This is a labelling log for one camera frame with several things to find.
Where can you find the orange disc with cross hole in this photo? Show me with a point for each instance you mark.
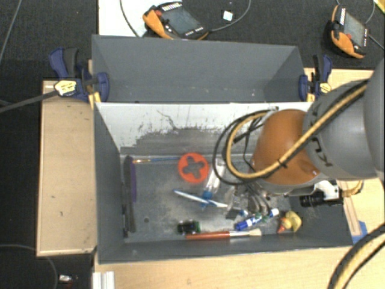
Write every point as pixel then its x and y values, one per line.
pixel 184 167

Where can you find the thin blue paintbrush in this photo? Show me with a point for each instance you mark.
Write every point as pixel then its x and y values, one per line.
pixel 156 160

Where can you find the clear glass thing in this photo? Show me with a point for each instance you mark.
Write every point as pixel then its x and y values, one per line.
pixel 230 196

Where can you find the clear plastic bottle blue cap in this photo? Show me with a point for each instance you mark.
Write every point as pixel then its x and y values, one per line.
pixel 214 179

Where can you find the black and green toy car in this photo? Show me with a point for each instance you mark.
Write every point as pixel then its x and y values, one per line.
pixel 189 227

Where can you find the grey metal bin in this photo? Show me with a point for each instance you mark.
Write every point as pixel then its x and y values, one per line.
pixel 186 71

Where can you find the pale wood flat board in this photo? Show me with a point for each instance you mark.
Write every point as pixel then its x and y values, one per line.
pixel 66 173

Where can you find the yellow rubber duck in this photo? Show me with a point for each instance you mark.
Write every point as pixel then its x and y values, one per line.
pixel 292 220

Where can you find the black cylinder on white bracket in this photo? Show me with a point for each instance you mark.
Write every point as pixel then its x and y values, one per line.
pixel 312 200

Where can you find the blue and white pen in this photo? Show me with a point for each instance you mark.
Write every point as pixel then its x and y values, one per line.
pixel 189 196

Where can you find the blue and white tube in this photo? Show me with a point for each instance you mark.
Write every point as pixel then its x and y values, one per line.
pixel 249 221

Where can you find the black and purple flat tool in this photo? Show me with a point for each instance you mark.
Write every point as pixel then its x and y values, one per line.
pixel 130 191

